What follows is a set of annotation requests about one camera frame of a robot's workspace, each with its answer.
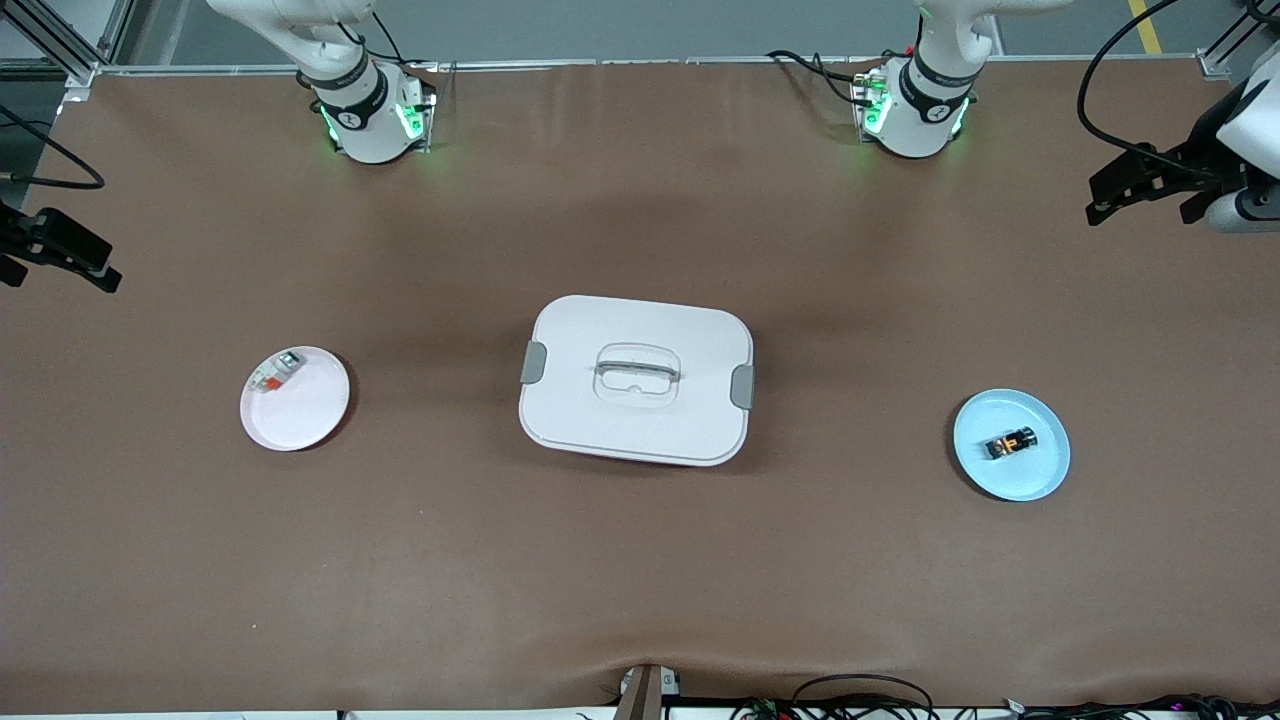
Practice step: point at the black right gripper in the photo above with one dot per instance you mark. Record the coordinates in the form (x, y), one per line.
(20, 238)

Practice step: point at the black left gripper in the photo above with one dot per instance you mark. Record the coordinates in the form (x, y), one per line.
(1199, 161)

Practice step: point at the black orange push-button switch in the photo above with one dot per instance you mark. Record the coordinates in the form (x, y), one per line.
(1010, 444)

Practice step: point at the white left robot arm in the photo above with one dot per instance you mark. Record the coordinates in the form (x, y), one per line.
(925, 110)

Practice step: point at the pink storage box white lid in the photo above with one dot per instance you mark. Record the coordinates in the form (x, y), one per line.
(640, 425)

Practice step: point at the white orange circuit breaker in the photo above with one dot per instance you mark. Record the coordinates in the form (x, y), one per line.
(278, 370)

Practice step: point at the pale pink round plate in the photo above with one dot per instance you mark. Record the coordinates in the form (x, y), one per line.
(295, 415)

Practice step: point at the light blue round plate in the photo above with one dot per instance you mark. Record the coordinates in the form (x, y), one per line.
(1010, 480)

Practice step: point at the brown table mat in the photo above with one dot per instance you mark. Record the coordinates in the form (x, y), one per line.
(640, 560)

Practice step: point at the aluminium frame profile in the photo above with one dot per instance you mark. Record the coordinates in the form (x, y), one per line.
(60, 45)
(1212, 65)

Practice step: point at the aluminium table edge rail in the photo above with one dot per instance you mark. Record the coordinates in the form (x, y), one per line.
(650, 62)

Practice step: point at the brown post bracket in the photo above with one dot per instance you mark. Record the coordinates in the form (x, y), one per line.
(642, 695)

